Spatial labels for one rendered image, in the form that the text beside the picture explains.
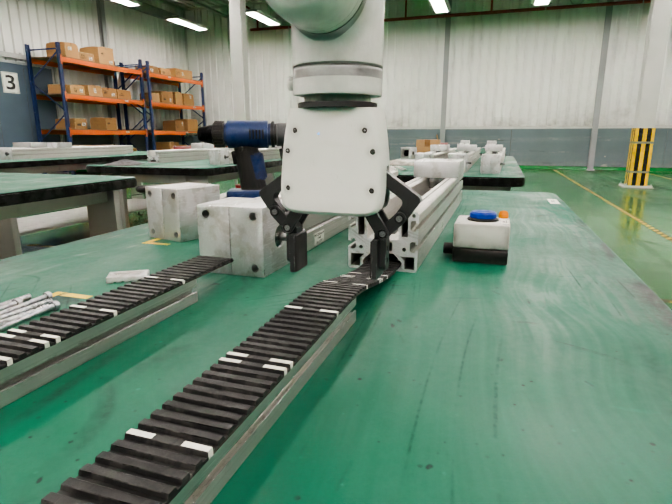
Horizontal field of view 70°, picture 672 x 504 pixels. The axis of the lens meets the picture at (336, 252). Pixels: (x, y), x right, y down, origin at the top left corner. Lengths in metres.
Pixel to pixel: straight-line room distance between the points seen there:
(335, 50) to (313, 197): 0.13
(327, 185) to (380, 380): 0.18
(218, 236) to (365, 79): 0.33
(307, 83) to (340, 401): 0.27
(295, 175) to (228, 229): 0.22
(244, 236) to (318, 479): 0.42
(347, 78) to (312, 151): 0.07
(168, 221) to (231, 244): 0.28
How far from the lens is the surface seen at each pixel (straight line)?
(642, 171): 10.87
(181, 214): 0.91
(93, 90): 13.93
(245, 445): 0.31
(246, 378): 0.33
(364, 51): 0.45
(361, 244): 0.69
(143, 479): 0.26
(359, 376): 0.40
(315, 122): 0.46
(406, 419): 0.35
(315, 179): 0.46
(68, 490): 0.27
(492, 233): 0.75
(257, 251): 0.65
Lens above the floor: 0.97
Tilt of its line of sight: 14 degrees down
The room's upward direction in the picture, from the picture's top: straight up
